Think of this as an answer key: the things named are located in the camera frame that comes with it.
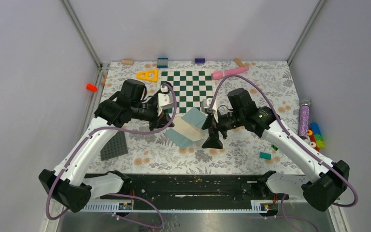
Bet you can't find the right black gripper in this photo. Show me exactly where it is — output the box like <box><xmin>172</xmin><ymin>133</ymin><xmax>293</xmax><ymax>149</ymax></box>
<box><xmin>202</xmin><ymin>109</ymin><xmax>244</xmax><ymax>149</ymax></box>

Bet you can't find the grey-blue envelope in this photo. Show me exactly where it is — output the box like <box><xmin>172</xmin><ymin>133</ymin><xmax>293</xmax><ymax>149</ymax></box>
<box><xmin>164</xmin><ymin>108</ymin><xmax>206</xmax><ymax>149</ymax></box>

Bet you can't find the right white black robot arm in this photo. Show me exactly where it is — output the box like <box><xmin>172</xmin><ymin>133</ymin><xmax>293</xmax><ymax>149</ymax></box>
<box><xmin>201</xmin><ymin>88</ymin><xmax>350</xmax><ymax>211</ymax></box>

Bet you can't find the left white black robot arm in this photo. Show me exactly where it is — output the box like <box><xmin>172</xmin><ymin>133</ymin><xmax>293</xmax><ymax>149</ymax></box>
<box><xmin>39</xmin><ymin>79</ymin><xmax>177</xmax><ymax>213</ymax></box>

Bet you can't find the green white chessboard mat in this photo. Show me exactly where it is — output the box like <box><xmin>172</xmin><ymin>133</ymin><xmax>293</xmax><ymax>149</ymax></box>
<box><xmin>159</xmin><ymin>69</ymin><xmax>216</xmax><ymax>116</ymax></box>

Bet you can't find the floral patterned table mat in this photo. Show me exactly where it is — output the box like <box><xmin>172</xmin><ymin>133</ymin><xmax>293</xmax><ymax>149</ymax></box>
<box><xmin>89</xmin><ymin>61</ymin><xmax>301</xmax><ymax>174</ymax></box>

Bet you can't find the yellow triangle toy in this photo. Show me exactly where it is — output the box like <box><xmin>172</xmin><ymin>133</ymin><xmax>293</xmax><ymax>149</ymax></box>
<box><xmin>136</xmin><ymin>69</ymin><xmax>159</xmax><ymax>83</ymax></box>

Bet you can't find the grey lego baseplate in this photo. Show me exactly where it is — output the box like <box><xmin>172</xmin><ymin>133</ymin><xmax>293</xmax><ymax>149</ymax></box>
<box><xmin>100</xmin><ymin>132</ymin><xmax>128</xmax><ymax>161</ymax></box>

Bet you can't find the teal small block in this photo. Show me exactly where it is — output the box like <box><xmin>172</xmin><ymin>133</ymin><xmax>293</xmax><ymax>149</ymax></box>
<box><xmin>259</xmin><ymin>152</ymin><xmax>272</xmax><ymax>160</ymax></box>

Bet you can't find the pink toy microphone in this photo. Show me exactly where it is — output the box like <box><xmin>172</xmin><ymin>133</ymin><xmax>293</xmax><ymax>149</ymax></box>
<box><xmin>211</xmin><ymin>67</ymin><xmax>249</xmax><ymax>80</ymax></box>

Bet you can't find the blue grey lego brick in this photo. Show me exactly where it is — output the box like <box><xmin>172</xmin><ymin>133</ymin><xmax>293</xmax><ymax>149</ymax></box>
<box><xmin>156</xmin><ymin>58</ymin><xmax>169</xmax><ymax>68</ymax></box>

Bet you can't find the purple lego brick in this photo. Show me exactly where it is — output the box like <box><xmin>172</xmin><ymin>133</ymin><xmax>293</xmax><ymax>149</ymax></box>
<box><xmin>194</xmin><ymin>58</ymin><xmax>206</xmax><ymax>64</ymax></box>

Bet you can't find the left wooden cylinder peg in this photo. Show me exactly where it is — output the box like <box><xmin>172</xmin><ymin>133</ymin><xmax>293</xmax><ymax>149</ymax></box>
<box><xmin>121</xmin><ymin>59</ymin><xmax>134</xmax><ymax>66</ymax></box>

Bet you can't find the wooden cylinder peg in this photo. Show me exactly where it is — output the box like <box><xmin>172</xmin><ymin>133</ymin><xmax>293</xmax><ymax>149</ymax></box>
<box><xmin>234</xmin><ymin>58</ymin><xmax>245</xmax><ymax>67</ymax></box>
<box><xmin>121</xmin><ymin>59</ymin><xmax>134</xmax><ymax>66</ymax></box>

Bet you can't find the right wooden cylinder peg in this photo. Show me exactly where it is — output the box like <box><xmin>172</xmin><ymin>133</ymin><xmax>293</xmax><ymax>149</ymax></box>
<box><xmin>234</xmin><ymin>58</ymin><xmax>245</xmax><ymax>67</ymax></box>

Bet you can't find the orange red small cylinder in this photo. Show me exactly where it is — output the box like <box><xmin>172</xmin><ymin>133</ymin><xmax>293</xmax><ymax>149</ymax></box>
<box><xmin>86</xmin><ymin>84</ymin><xmax>98</xmax><ymax>92</ymax></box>

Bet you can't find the purple glitter microphone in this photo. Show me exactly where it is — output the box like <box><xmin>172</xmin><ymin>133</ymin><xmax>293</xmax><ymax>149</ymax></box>
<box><xmin>298</xmin><ymin>98</ymin><xmax>311</xmax><ymax>139</ymax></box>

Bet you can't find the colourful block toy pile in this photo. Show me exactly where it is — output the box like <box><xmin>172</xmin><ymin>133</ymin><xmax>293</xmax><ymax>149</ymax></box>
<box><xmin>307</xmin><ymin>122</ymin><xmax>326</xmax><ymax>150</ymax></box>

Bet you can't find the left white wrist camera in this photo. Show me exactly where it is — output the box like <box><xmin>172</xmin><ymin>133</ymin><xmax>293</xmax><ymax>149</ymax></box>
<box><xmin>157</xmin><ymin>85</ymin><xmax>174</xmax><ymax>116</ymax></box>

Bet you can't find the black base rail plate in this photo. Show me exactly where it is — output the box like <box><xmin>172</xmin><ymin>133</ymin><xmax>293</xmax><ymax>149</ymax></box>
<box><xmin>86</xmin><ymin>173</ymin><xmax>290</xmax><ymax>211</ymax></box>

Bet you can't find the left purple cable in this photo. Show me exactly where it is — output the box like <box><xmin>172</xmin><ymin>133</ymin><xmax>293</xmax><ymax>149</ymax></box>
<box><xmin>46</xmin><ymin>82</ymin><xmax>178</xmax><ymax>230</ymax></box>

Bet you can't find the purple cable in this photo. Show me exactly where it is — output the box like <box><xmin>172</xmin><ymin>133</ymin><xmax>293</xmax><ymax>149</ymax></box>
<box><xmin>46</xmin><ymin>82</ymin><xmax>178</xmax><ymax>230</ymax></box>
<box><xmin>208</xmin><ymin>74</ymin><xmax>359</xmax><ymax>232</ymax></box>

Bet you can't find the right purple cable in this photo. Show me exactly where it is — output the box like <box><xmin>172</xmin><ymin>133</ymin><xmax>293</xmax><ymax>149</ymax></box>
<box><xmin>208</xmin><ymin>74</ymin><xmax>359</xmax><ymax>232</ymax></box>

